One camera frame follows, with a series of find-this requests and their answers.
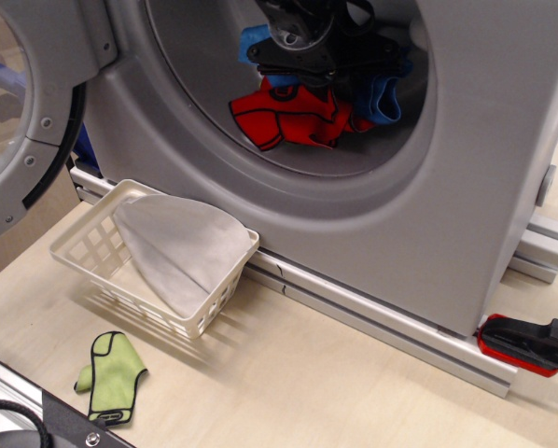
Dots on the red cloth black trim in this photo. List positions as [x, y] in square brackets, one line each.
[295, 114]

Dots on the white plastic basket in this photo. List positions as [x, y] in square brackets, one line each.
[171, 261]

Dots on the black bracket with screw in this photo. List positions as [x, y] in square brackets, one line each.
[70, 428]

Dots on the green cloth black trim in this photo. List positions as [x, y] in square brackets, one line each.
[111, 379]

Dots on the red black clamp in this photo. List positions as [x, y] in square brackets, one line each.
[522, 344]

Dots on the white cloth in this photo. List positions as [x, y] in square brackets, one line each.
[183, 248]

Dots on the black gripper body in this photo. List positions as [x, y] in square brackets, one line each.
[336, 58]

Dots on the aluminium table edge rail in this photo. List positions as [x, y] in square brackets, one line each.
[14, 387]

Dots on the blue cloth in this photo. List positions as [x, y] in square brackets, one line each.
[374, 97]

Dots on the blue object behind door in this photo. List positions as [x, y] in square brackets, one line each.
[11, 80]

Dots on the grey round machine door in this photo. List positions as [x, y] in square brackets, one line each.
[60, 46]

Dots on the grey toy washing machine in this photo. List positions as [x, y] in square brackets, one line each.
[424, 214]

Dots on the aluminium rail under machine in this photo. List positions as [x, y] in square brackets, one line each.
[377, 317]

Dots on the aluminium rail right side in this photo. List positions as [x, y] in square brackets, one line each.
[537, 252]

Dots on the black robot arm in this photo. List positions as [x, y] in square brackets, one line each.
[314, 20]

